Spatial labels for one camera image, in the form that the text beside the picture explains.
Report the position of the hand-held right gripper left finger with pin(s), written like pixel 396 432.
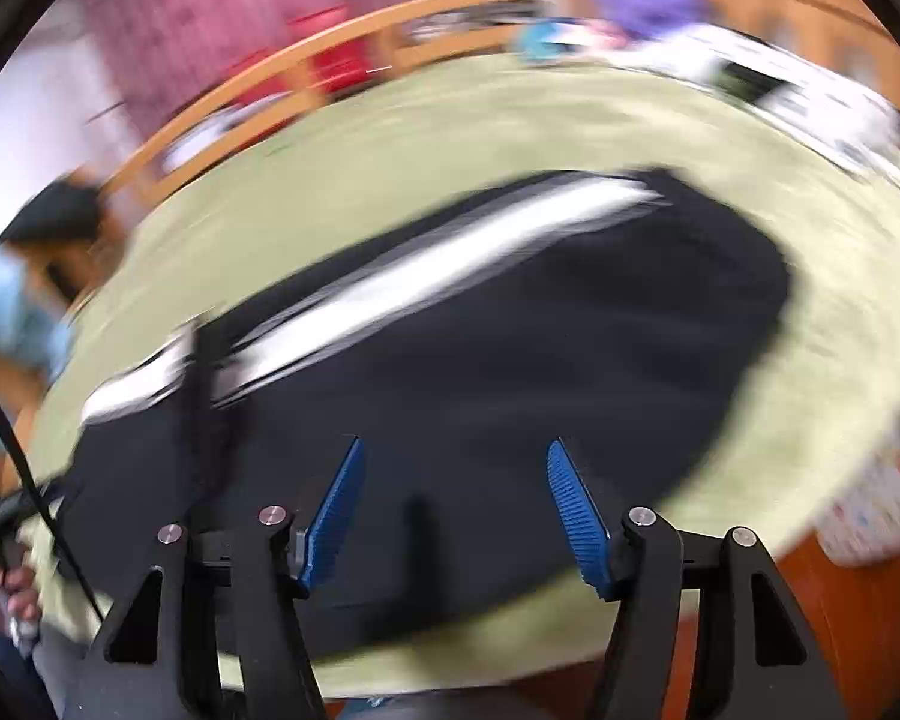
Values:
pixel 337 510

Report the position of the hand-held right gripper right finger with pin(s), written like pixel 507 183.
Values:
pixel 577 517

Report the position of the black pants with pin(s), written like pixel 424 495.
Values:
pixel 495 360

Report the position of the person's left hand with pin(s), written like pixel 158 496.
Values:
pixel 11 592

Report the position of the light blue fleece garment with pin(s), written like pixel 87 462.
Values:
pixel 7 300

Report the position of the white dotted bed sheet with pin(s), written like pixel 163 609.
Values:
pixel 877 502

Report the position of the black garment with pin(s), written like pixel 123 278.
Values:
pixel 52 217

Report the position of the green fleece blanket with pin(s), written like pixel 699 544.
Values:
pixel 420 150

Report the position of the red chair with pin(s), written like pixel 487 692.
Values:
pixel 341 52

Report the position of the geometric patterned pillow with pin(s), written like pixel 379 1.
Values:
pixel 547 41

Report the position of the white floral pillow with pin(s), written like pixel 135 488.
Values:
pixel 832 105

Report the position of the wooden bed frame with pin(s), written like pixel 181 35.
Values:
pixel 330 37

